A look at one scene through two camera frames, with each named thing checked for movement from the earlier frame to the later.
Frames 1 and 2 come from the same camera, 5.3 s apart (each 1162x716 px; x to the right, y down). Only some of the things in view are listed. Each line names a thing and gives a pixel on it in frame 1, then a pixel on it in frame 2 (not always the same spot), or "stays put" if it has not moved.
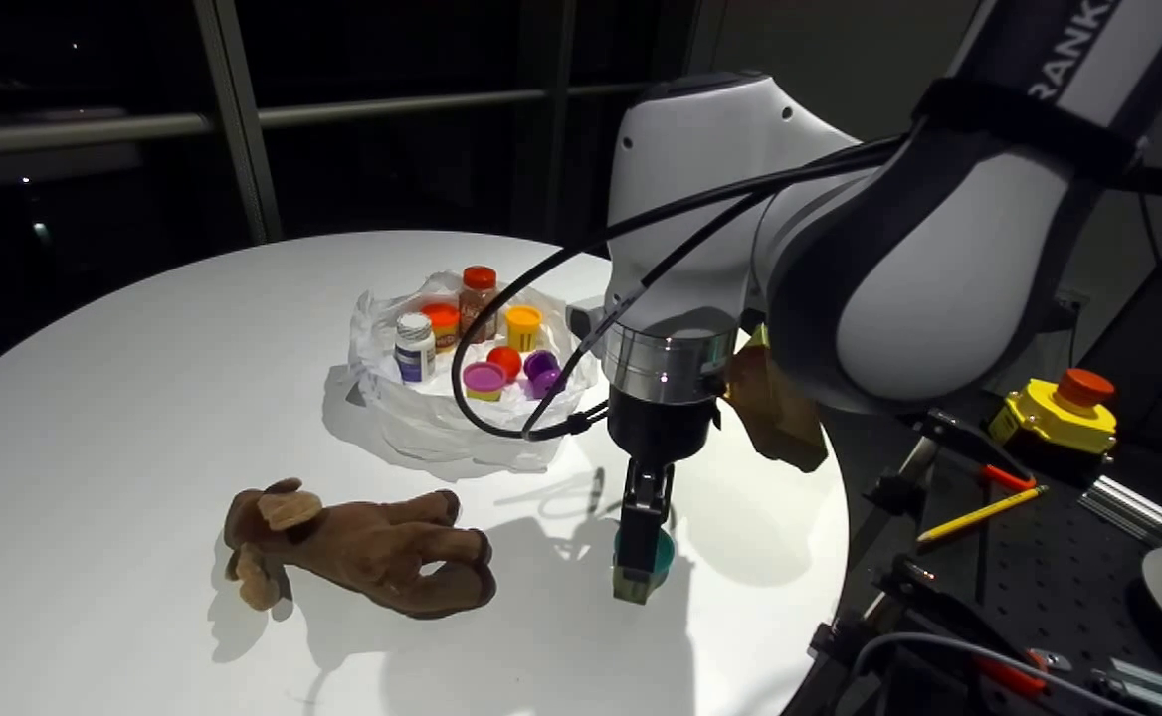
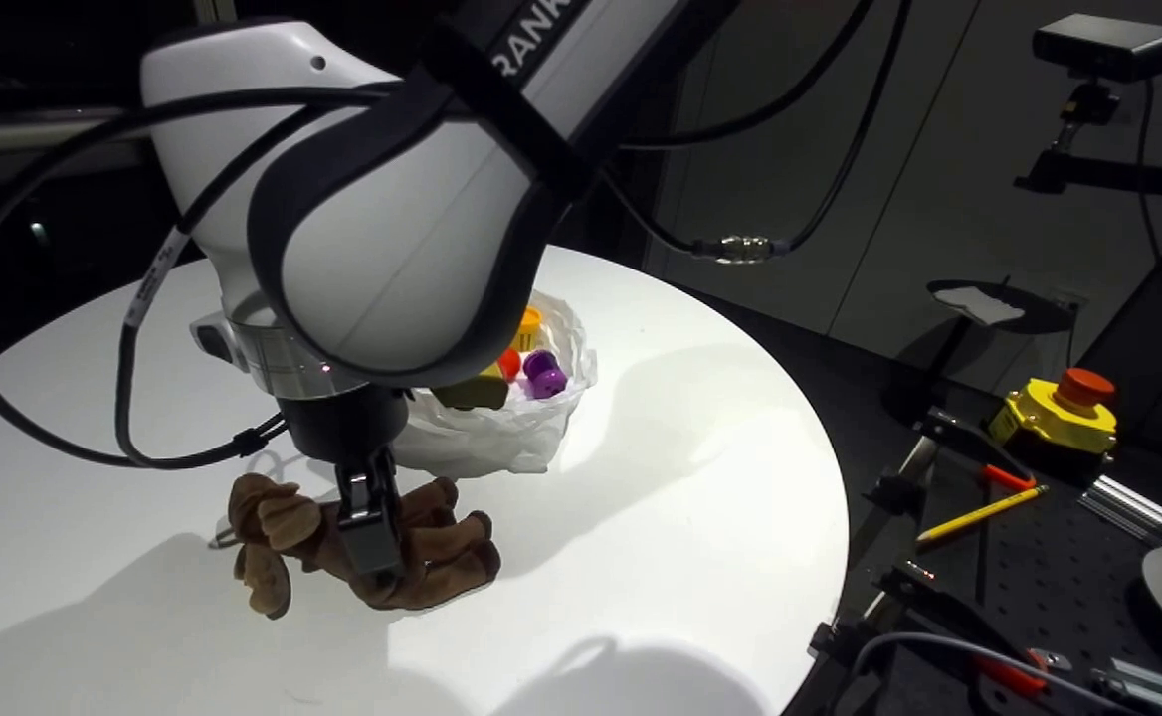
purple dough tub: (541, 366) stays put
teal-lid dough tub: (662, 556) -> (471, 395)
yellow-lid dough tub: (525, 325) stays put
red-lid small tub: (504, 362) stays put
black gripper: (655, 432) -> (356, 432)
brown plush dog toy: (401, 552) stays put
